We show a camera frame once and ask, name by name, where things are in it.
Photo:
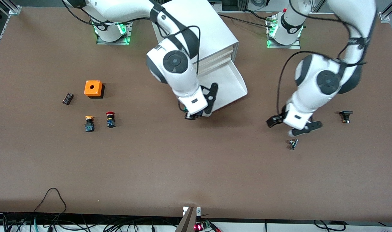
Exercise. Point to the green push button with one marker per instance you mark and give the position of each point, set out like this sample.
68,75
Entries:
185,110

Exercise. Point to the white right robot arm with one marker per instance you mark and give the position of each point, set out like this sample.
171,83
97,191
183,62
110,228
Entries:
175,61

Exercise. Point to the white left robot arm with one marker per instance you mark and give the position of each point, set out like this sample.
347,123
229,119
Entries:
328,82

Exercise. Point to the black push button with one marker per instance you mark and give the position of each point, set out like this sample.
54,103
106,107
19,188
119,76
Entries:
346,113

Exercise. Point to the red push button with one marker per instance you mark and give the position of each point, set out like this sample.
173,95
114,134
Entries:
110,121

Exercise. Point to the yellow push button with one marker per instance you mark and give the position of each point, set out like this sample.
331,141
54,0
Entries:
89,125

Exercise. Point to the orange box with hole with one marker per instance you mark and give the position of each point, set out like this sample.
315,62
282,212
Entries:
92,87

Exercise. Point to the circuit board with red light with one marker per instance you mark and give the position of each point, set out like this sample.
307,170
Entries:
204,224

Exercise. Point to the small black terminal block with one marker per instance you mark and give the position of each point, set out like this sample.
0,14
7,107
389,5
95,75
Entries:
67,99

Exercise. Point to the aluminium table corner profile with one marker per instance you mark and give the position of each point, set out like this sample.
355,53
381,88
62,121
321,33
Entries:
384,16
13,11

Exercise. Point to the small metal key switch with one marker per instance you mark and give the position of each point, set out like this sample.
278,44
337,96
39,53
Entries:
293,143

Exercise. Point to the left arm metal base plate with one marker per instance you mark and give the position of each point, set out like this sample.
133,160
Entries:
284,47

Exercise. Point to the white mount bracket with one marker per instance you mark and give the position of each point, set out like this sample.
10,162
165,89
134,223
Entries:
199,211

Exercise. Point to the brown camera mount beam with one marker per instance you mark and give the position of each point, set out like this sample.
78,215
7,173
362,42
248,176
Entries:
187,222

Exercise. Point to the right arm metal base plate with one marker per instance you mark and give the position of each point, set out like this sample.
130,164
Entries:
113,42

